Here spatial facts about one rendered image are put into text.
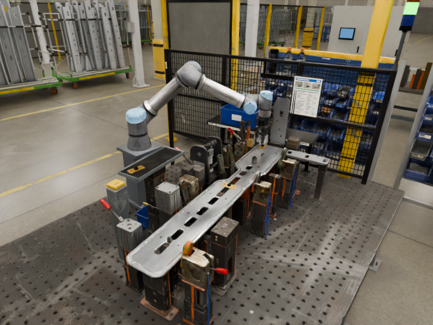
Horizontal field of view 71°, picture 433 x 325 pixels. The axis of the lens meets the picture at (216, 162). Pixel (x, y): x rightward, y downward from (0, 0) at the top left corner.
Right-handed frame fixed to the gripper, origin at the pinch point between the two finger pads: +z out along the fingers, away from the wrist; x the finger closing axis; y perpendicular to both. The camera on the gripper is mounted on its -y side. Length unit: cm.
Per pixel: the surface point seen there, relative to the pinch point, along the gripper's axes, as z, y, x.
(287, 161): 4.2, 8.0, 20.2
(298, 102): -15, -55, 5
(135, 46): 12, -422, -523
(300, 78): -34, -55, 4
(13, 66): 46, -198, -681
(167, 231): 8, 95, -5
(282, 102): -21.6, -26.7, 1.4
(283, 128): -3.6, -26.5, 4.6
